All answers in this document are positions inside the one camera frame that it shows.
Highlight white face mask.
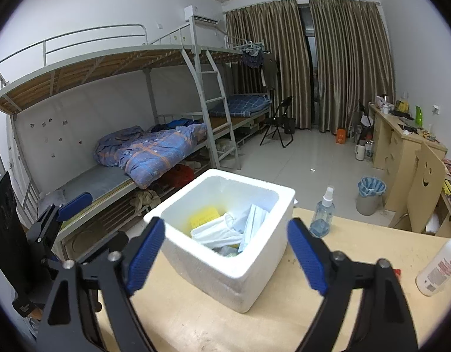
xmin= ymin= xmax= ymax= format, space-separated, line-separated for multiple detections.
xmin=191 ymin=213 xmax=248 ymax=253

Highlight blue face mask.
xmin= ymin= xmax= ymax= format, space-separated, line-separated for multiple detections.
xmin=231 ymin=204 xmax=275 ymax=253

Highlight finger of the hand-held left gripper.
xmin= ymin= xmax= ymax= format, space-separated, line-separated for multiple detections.
xmin=77 ymin=231 xmax=129 ymax=268
xmin=27 ymin=192 xmax=93 ymax=245

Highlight clear blue spray bottle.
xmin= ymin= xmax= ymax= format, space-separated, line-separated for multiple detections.
xmin=309 ymin=186 xmax=337 ymax=238

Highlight hanging dark clothes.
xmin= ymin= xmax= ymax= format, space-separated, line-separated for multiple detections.
xmin=242 ymin=48 xmax=280 ymax=89

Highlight white lotion pump bottle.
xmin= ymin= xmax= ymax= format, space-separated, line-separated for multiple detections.
xmin=415 ymin=236 xmax=451 ymax=297

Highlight metal bunk bed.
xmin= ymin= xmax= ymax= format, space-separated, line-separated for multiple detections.
xmin=0 ymin=24 xmax=241 ymax=261
xmin=196 ymin=26 xmax=275 ymax=144

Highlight light wooden desk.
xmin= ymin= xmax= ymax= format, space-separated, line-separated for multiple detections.
xmin=368 ymin=102 xmax=448 ymax=199

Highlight beige cloth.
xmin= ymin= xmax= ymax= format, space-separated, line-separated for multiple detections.
xmin=130 ymin=189 xmax=162 ymax=215

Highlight brown curtain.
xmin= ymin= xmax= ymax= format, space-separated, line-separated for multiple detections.
xmin=309 ymin=0 xmax=395 ymax=135
xmin=225 ymin=0 xmax=315 ymax=131

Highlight black folding chair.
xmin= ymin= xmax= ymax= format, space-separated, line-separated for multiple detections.
xmin=260 ymin=96 xmax=294 ymax=149

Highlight white foam box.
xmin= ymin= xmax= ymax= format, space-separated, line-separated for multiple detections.
xmin=144 ymin=169 xmax=297 ymax=314

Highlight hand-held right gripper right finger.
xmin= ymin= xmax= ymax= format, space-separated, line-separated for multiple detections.
xmin=287 ymin=218 xmax=419 ymax=352

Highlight wooden chair with smiley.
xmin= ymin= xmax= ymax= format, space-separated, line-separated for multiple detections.
xmin=389 ymin=141 xmax=448 ymax=234

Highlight bin with blue liner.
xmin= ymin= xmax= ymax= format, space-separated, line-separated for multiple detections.
xmin=356 ymin=177 xmax=387 ymax=216

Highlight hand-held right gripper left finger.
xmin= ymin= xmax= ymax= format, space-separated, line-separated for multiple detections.
xmin=36 ymin=217 xmax=166 ymax=352

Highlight blue orange checked blanket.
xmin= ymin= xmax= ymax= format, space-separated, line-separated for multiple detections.
xmin=93 ymin=123 xmax=208 ymax=187

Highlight blue checked quilt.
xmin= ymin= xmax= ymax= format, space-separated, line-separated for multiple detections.
xmin=208 ymin=94 xmax=271 ymax=117

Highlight white air conditioner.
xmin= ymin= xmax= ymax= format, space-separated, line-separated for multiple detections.
xmin=183 ymin=5 xmax=219 ymax=26

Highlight red cloth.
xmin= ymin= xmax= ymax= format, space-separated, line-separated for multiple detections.
xmin=163 ymin=164 xmax=195 ymax=188

